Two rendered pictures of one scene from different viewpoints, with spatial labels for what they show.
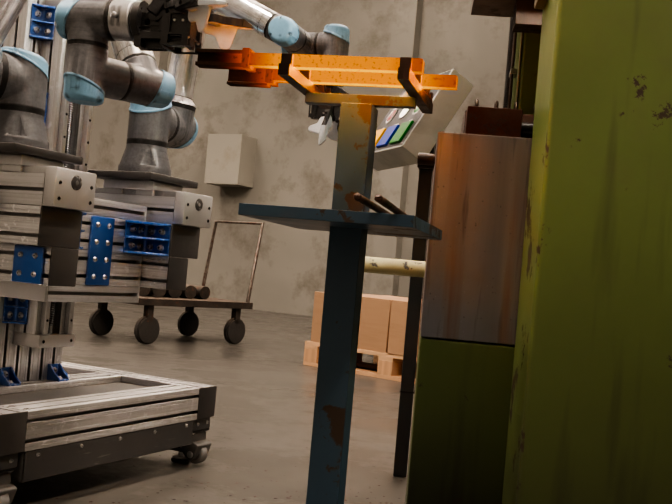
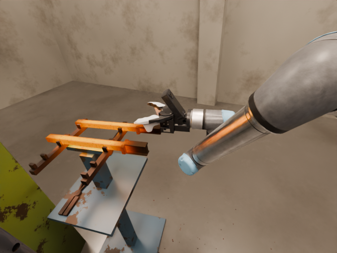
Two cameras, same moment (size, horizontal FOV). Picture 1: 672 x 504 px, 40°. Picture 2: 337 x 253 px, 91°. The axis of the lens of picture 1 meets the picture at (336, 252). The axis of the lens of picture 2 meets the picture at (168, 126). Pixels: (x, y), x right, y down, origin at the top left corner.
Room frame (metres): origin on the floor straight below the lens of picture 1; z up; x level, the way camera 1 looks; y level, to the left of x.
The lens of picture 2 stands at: (2.23, 0.35, 1.36)
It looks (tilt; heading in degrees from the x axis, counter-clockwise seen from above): 35 degrees down; 184
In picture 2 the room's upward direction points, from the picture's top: 5 degrees counter-clockwise
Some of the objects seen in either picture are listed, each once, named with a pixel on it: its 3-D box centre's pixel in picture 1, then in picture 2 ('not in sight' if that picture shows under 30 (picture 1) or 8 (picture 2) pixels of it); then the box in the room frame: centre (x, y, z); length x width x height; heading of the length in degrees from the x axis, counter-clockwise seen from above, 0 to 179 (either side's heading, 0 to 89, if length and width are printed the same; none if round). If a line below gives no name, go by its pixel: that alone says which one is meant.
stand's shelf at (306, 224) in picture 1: (349, 223); (105, 183); (1.73, -0.02, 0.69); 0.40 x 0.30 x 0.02; 167
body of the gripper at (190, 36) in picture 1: (168, 25); (175, 119); (1.69, 0.34, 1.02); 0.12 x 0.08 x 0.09; 77
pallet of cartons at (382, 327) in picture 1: (426, 339); not in sight; (5.65, -0.59, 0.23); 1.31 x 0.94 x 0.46; 57
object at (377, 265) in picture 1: (413, 268); not in sight; (2.60, -0.22, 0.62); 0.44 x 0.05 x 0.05; 85
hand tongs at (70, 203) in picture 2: (392, 213); (100, 160); (1.59, -0.09, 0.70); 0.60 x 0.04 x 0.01; 170
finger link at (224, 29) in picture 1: (226, 33); (147, 125); (1.73, 0.24, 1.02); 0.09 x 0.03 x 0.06; 113
